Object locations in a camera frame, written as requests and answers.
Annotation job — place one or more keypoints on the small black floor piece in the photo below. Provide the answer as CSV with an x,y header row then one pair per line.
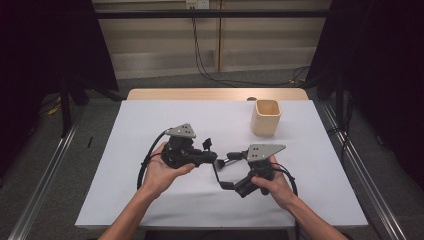
x,y
90,142

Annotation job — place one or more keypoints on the dark round table grommet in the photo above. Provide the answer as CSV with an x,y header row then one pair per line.
x,y
251,98

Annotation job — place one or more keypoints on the black curtain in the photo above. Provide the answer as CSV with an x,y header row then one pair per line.
x,y
40,50
383,66

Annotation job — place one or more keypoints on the person's right hand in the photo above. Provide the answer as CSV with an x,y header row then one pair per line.
x,y
278,188

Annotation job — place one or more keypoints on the aluminium floor rail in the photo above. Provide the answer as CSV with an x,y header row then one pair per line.
x,y
370,176
46,180

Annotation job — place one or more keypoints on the beige square cup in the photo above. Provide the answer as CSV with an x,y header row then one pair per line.
x,y
265,125

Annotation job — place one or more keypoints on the black metal stand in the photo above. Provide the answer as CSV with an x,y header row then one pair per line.
x,y
339,100
65,110

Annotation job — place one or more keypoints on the white wall socket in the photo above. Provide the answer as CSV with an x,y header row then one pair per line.
x,y
198,4

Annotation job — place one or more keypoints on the person's left hand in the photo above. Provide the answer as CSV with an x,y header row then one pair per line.
x,y
158,173

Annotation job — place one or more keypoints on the black horizontal frame bar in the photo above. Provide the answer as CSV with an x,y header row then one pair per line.
x,y
200,14

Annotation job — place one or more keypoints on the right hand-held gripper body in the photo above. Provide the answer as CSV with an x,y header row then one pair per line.
x,y
263,151

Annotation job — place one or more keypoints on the yellow floor piece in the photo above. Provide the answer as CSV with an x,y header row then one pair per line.
x,y
54,110

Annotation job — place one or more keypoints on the white table mat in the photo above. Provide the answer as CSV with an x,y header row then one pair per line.
x,y
206,206

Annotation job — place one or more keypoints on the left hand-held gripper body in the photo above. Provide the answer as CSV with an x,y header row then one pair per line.
x,y
180,153

